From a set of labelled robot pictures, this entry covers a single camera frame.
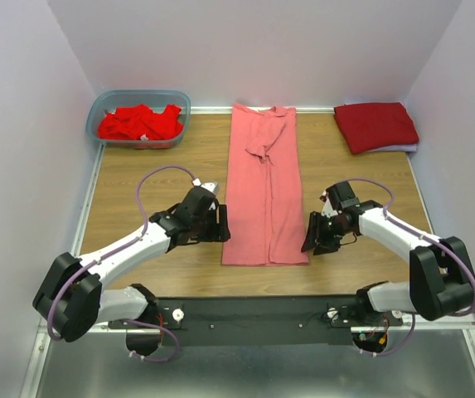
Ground dark red folded t-shirt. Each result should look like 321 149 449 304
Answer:
333 101 420 156

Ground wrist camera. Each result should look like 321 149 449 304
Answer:
320 190 335 217
191 178 220 196

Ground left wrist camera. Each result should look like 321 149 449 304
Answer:
191 178 220 196

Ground bright red crumpled t-shirts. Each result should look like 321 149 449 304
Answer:
97 104 184 141

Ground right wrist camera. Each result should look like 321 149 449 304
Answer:
320 190 335 217

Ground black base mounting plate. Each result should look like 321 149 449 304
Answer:
108 293 404 348

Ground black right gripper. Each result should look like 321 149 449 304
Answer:
299 210 351 255

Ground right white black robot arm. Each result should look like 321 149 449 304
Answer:
301 180 475 325

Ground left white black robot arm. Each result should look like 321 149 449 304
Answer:
32 182 230 342

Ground pink t-shirt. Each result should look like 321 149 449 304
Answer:
221 104 309 266

